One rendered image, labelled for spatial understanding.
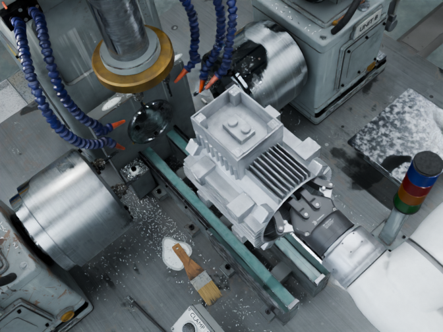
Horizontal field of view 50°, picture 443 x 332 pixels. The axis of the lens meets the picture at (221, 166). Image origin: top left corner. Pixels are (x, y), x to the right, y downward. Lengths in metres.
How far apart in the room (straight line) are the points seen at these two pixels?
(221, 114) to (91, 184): 0.42
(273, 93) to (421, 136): 0.44
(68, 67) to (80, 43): 0.07
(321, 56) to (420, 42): 1.66
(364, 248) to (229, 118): 0.30
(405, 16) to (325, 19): 1.82
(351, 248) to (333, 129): 0.85
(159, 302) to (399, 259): 0.77
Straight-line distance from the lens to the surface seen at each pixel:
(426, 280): 0.74
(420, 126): 1.46
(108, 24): 0.96
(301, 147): 0.83
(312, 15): 1.34
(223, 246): 1.23
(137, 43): 1.01
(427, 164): 1.04
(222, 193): 0.80
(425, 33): 2.99
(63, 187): 1.14
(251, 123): 0.81
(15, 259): 1.11
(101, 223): 1.14
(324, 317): 1.31
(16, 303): 1.16
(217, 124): 0.82
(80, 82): 1.30
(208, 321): 1.05
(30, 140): 1.74
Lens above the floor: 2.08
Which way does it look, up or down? 60 degrees down
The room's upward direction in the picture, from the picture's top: 12 degrees counter-clockwise
